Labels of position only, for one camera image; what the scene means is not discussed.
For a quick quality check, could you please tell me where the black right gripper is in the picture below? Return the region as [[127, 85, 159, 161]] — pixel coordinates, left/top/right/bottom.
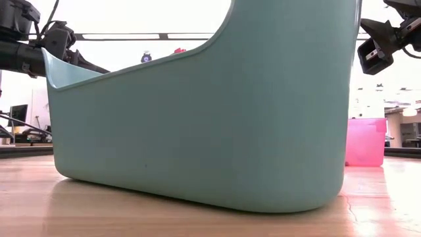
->
[[357, 16, 421, 76]]

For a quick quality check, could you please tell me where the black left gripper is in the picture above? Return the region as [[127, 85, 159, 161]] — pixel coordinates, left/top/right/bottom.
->
[[41, 20, 111, 75]]

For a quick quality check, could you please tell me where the black horizontal beam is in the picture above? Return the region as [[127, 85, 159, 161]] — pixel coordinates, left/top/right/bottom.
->
[[28, 32, 371, 41]]

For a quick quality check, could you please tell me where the pink plastic bin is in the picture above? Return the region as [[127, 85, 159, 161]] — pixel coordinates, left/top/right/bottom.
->
[[345, 117, 387, 167]]

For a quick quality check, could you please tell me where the black monitor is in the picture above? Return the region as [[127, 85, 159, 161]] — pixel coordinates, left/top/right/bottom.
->
[[8, 104, 29, 128]]

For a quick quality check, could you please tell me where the teal plastic bin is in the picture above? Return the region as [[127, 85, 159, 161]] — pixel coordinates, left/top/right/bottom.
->
[[41, 0, 362, 213]]

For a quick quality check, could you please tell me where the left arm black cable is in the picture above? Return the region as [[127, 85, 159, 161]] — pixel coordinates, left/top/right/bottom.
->
[[34, 0, 61, 40]]

